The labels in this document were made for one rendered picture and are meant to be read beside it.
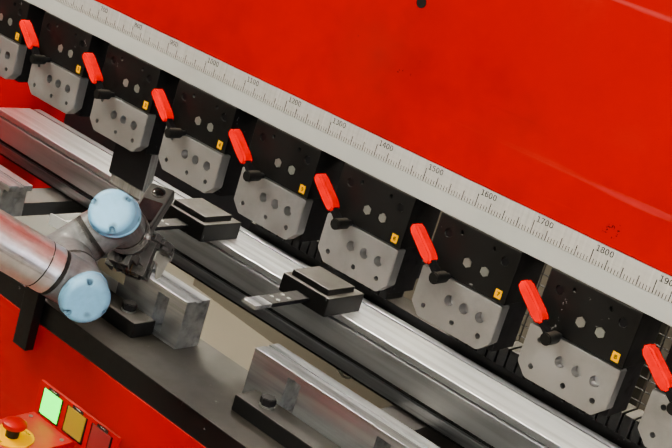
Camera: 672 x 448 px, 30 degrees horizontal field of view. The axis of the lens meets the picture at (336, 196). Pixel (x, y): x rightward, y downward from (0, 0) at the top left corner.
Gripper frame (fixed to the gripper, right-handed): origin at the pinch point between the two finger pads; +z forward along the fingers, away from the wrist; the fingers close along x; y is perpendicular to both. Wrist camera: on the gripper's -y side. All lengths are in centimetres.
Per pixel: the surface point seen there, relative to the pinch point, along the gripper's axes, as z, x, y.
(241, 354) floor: 228, -9, -13
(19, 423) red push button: -19.9, -4.9, 36.8
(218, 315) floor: 252, -25, -27
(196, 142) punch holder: -12.9, 3.3, -18.3
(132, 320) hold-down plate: 2.1, 1.0, 13.0
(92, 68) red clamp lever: -5.8, -21.7, -27.3
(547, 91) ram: -55, 57, -30
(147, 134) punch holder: -4.5, -7.7, -19.1
